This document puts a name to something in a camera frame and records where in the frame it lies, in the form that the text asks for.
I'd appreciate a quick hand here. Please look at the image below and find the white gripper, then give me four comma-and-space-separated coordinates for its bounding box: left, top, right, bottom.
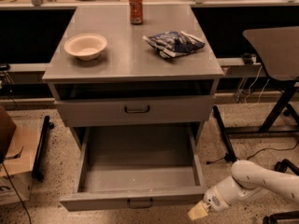
188, 186, 230, 220

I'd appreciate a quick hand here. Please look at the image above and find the red soda can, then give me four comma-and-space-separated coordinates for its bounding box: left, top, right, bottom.
129, 0, 143, 24

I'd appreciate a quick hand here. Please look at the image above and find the black table leg bar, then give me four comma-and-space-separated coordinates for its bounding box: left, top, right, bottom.
213, 105, 236, 162

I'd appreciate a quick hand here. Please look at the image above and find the black floor cable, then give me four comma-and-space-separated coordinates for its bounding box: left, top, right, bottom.
205, 138, 299, 165

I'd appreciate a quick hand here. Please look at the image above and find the blue chip bag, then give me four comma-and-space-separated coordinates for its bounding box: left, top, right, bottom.
143, 31, 206, 59

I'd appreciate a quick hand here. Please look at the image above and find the black left stand bar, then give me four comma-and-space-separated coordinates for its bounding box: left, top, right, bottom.
31, 116, 54, 181

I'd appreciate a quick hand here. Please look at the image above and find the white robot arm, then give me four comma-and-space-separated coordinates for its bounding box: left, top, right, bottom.
188, 160, 299, 220

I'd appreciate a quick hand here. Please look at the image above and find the grey drawer cabinet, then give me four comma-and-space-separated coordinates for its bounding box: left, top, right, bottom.
42, 4, 225, 147

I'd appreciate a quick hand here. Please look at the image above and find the black chair caster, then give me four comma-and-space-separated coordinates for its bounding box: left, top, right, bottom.
263, 159, 299, 224

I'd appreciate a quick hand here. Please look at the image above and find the brown cardboard box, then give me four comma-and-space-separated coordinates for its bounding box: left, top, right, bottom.
0, 106, 39, 205

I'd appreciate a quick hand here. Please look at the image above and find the black power adapter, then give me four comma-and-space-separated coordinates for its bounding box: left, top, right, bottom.
241, 53, 256, 64

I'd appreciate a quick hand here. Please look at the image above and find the dark side table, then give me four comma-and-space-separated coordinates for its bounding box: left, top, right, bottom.
240, 26, 299, 133

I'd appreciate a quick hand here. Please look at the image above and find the grey top drawer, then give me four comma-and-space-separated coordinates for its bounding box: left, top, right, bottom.
55, 95, 215, 127

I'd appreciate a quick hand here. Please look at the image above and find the cream paper bowl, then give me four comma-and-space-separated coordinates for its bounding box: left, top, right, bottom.
64, 34, 107, 61

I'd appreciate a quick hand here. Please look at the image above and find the grey drawer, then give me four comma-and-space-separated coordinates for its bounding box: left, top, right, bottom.
55, 95, 215, 127
60, 124, 206, 211

